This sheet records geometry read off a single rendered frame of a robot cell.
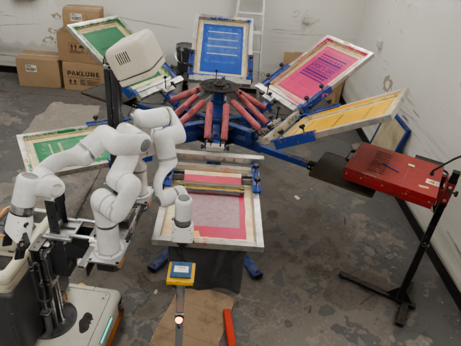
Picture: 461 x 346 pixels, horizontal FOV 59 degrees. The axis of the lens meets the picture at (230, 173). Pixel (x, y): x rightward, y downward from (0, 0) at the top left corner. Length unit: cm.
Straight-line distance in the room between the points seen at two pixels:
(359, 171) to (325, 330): 117
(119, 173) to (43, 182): 31
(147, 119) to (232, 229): 84
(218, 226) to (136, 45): 116
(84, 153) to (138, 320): 177
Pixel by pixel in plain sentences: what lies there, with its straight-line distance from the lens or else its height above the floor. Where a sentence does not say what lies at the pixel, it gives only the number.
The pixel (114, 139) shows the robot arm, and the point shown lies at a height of 173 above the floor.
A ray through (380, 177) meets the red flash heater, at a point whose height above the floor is 110.
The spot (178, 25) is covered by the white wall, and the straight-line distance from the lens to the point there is 652.
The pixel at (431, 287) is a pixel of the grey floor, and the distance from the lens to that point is 385.
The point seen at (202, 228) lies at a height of 95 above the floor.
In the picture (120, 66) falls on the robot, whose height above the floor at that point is 194.
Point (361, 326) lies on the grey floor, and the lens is 331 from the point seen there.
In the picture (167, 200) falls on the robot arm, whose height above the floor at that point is 137.
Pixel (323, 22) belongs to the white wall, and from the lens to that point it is 661.
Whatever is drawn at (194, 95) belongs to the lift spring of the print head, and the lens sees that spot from 323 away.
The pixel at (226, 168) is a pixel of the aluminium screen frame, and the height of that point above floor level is 99.
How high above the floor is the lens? 243
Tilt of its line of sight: 32 degrees down
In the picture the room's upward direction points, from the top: 6 degrees clockwise
